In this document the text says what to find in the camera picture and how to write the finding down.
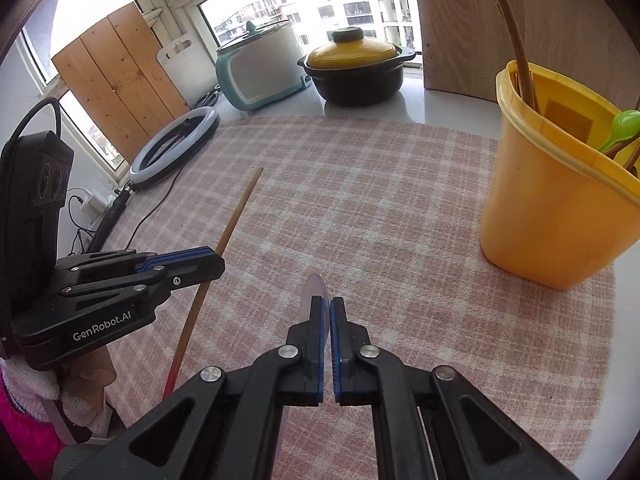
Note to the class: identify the yellow plastic utensil holder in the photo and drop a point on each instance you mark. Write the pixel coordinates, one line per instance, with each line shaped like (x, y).
(540, 200)

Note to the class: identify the light wooden board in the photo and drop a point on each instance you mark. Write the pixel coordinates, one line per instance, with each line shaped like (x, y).
(460, 25)

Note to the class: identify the translucent purple plastic spoon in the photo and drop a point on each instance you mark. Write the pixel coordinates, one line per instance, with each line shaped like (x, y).
(312, 290)

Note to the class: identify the pink plaid tablecloth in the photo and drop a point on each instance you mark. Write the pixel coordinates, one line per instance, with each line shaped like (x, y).
(375, 210)

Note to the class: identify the black casserole pot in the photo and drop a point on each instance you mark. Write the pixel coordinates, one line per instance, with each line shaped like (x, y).
(360, 82)

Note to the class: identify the yellow pot lid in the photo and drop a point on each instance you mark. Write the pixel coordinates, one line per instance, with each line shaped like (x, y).
(350, 52)

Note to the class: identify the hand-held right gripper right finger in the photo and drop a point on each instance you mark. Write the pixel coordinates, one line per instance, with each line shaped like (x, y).
(336, 350)

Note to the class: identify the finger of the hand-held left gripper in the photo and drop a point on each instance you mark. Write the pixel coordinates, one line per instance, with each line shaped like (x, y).
(175, 255)
(195, 271)

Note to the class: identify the white power adapter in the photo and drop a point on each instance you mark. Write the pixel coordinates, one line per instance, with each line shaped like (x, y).
(92, 202)

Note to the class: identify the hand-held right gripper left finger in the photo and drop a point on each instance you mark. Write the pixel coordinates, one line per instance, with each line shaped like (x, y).
(316, 350)

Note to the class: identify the person's left forearm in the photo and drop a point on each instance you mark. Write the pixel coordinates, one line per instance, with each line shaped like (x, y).
(20, 435)

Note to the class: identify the green plastic spoon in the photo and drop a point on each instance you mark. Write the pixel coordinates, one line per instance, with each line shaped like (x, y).
(627, 125)

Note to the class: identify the teal and white rice cooker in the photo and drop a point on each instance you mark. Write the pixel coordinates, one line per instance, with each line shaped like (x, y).
(260, 70)

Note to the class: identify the wooden plank panel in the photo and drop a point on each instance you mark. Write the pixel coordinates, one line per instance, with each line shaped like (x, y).
(115, 75)

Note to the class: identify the white plastic cutting board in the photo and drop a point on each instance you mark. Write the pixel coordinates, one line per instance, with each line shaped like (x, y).
(185, 75)

